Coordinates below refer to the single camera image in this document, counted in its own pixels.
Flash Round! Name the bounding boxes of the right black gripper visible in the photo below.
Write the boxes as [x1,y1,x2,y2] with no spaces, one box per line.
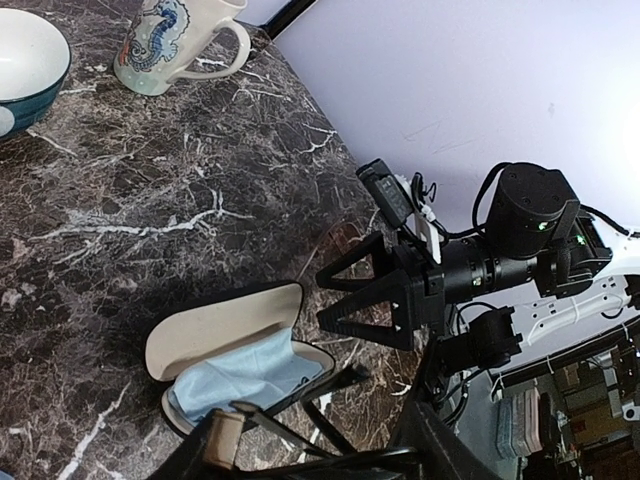
[315,231,498,480]

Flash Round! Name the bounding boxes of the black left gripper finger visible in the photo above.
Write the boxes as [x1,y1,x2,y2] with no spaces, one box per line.
[149,409,245,479]

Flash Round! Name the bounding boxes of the light blue cloth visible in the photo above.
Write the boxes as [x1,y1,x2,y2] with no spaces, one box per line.
[168,329,324,425]

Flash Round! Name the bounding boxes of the black aviator sunglasses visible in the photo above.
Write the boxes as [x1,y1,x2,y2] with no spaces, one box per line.
[224,366,417,478]

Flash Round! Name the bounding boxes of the black checkered glasses case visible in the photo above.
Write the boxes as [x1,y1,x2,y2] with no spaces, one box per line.
[144,280,335,437]

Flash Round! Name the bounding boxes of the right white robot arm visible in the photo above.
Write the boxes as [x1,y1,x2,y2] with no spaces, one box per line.
[316,160,614,479]

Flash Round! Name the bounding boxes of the white seahorse mug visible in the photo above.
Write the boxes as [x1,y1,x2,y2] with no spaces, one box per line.
[113,0,251,96]

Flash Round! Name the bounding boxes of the white and navy bowl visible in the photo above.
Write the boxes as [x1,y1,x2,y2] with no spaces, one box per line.
[1,8,71,139]

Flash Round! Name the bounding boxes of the right black frame post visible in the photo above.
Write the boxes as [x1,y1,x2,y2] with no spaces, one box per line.
[260,0,316,40]

